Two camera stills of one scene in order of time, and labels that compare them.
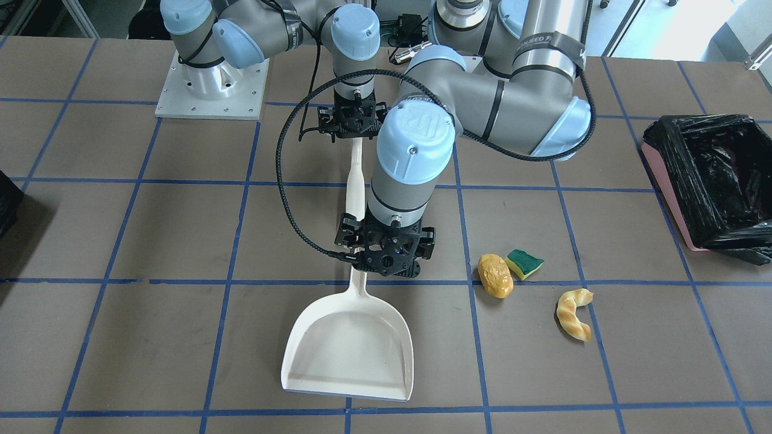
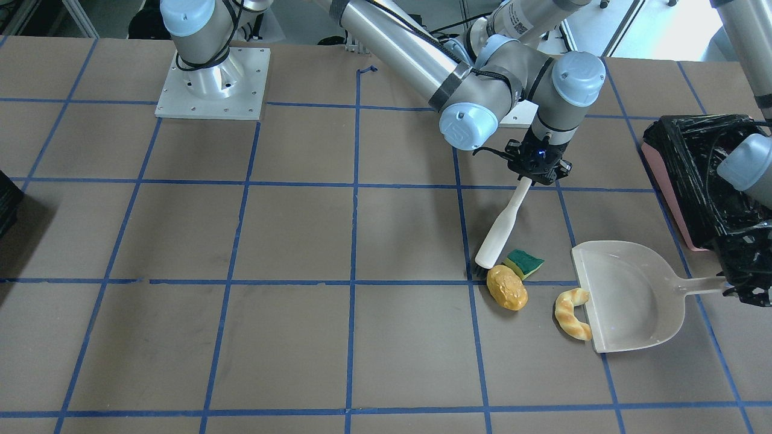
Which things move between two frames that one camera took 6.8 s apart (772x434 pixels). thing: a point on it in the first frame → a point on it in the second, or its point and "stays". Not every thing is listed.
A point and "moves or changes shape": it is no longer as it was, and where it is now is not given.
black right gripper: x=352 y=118 → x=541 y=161
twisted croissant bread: x=566 y=313 stays
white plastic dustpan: x=353 y=345 → x=635 y=299
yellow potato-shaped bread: x=496 y=275 moves or changes shape
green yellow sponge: x=523 y=264 stays
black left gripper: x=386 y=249 → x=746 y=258
